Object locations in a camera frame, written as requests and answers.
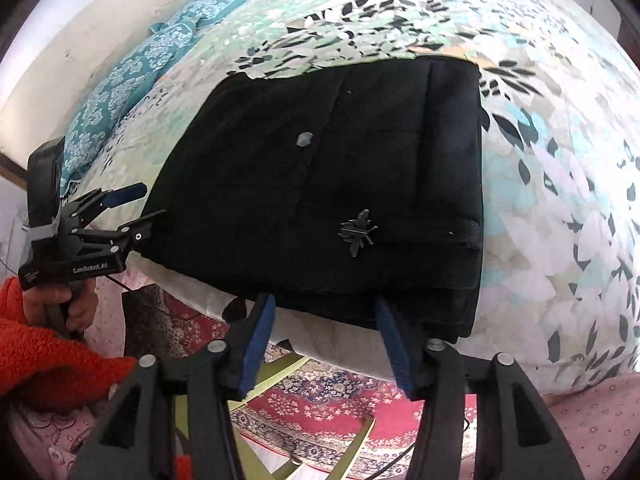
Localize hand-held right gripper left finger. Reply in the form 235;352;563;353
67;292;277;480

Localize person's red-sleeved left forearm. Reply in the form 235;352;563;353
0;275;138;401

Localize person's left hand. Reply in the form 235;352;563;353
22;280;100;341

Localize teal damask-print blanket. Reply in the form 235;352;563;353
59;0;291;196

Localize black pants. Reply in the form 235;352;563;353
141;56;486;341

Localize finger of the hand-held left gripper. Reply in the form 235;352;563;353
70;209;168;256
60;182;148;226

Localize floral leaf-print bedsheet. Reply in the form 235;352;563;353
65;0;640;391

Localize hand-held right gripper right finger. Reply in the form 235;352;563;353
375;294;586;480

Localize red patterned rug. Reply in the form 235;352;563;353
125;285;481;480

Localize person's pink dotted clothing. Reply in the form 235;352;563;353
5;265;638;480

